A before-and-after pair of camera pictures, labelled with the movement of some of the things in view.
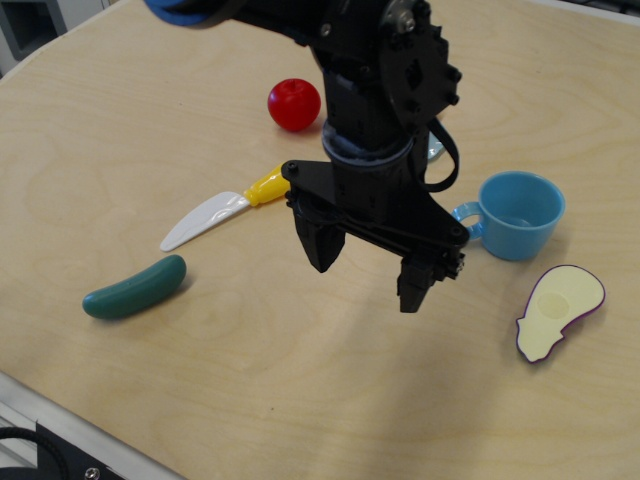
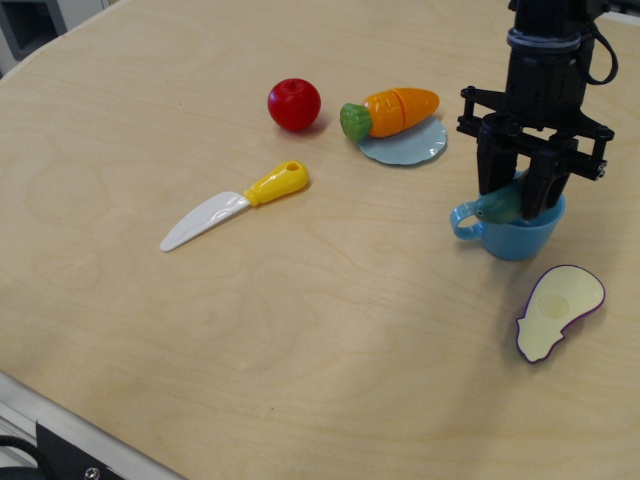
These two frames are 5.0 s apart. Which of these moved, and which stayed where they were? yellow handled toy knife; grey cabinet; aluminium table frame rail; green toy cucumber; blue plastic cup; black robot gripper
Moved: green toy cucumber; black robot gripper
Stayed: blue plastic cup; grey cabinet; aluminium table frame rail; yellow handled toy knife
